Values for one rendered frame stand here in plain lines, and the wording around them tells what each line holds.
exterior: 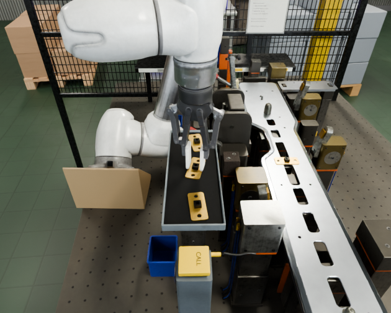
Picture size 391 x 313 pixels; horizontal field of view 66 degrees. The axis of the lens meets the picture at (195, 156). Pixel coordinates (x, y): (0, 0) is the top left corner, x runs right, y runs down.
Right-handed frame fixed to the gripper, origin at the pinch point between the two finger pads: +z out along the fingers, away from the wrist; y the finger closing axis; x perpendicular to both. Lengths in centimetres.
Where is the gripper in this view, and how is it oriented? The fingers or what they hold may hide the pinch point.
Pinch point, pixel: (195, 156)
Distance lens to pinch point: 76.7
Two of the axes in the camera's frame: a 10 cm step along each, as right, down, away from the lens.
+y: 9.7, 1.4, -1.8
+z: 0.0, 7.8, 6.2
